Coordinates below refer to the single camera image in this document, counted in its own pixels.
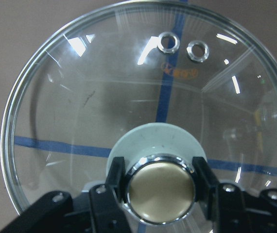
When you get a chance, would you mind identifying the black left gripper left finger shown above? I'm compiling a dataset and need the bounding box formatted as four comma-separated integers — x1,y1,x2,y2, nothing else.
1,157,131,233

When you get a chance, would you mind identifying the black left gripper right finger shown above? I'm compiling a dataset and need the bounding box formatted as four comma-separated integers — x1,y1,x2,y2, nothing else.
192,157,277,233

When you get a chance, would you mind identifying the glass pot lid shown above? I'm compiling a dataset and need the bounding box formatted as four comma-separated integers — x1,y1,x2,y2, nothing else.
0,0,277,226

